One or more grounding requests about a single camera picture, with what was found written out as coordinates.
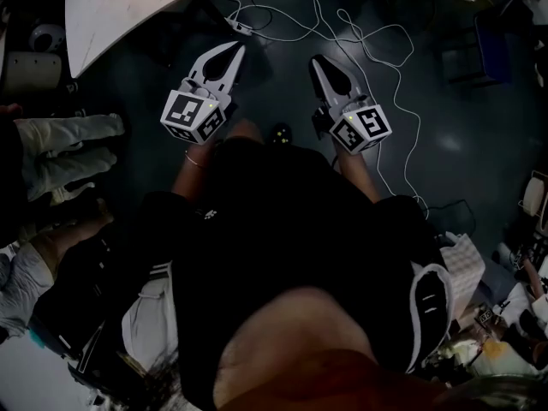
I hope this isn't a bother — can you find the person's right forearm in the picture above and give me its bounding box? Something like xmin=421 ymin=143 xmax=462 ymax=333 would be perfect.
xmin=336 ymin=150 xmax=383 ymax=206

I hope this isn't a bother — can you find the person's left leg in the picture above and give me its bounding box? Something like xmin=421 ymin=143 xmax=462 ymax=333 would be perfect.
xmin=226 ymin=117 xmax=265 ymax=146

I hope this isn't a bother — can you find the white table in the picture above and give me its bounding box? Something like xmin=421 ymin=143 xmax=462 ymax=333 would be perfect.
xmin=63 ymin=0 xmax=237 ymax=80

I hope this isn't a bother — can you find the cream chair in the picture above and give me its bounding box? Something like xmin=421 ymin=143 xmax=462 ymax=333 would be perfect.
xmin=0 ymin=51 xmax=64 ymax=98

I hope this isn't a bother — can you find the black equipment case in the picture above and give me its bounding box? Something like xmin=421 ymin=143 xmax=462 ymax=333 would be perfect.
xmin=33 ymin=224 xmax=172 ymax=384

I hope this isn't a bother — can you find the person's black shirt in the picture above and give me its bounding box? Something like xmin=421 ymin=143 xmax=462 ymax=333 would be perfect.
xmin=139 ymin=137 xmax=457 ymax=406

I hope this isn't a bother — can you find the white metal-frame chair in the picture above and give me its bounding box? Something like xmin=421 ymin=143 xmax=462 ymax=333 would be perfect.
xmin=517 ymin=169 xmax=548 ymax=218

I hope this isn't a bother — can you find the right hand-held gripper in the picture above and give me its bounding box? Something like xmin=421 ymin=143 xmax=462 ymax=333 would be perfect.
xmin=308 ymin=55 xmax=393 ymax=156

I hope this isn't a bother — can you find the white round device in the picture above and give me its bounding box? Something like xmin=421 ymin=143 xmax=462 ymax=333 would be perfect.
xmin=27 ymin=23 xmax=66 ymax=54

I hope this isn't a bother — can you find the long white floor cable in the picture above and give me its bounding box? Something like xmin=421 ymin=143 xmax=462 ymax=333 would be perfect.
xmin=213 ymin=0 xmax=430 ymax=221

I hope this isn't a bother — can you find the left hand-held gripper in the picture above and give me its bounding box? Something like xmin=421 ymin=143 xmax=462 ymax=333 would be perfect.
xmin=160 ymin=40 xmax=247 ymax=146

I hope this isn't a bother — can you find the thin gold bracelet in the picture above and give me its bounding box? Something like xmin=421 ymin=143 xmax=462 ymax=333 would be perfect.
xmin=184 ymin=150 xmax=210 ymax=170

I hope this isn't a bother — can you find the person's face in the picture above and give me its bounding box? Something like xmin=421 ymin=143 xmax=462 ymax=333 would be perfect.
xmin=213 ymin=287 xmax=429 ymax=411

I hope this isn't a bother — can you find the another person's forearm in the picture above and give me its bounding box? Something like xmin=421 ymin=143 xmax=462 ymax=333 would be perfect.
xmin=29 ymin=210 xmax=116 ymax=273

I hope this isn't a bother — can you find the black shoe with yellow stars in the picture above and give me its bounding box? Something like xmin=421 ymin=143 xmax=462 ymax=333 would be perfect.
xmin=271 ymin=122 xmax=293 ymax=146

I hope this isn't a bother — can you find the blue chair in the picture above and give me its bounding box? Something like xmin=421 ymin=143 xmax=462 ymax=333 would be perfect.
xmin=440 ymin=0 xmax=537 ymax=90

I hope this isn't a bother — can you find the white drawstring cloth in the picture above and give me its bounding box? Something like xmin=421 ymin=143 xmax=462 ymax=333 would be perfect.
xmin=122 ymin=271 xmax=180 ymax=374

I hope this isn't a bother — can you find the white patterned paper sheet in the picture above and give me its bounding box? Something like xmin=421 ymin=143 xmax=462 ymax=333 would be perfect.
xmin=439 ymin=231 xmax=487 ymax=317

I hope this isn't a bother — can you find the person's left forearm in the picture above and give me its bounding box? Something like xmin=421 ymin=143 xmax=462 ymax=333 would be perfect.
xmin=170 ymin=137 xmax=219 ymax=207

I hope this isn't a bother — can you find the white power strip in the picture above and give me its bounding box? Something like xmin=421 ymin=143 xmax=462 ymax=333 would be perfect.
xmin=225 ymin=16 xmax=254 ymax=38

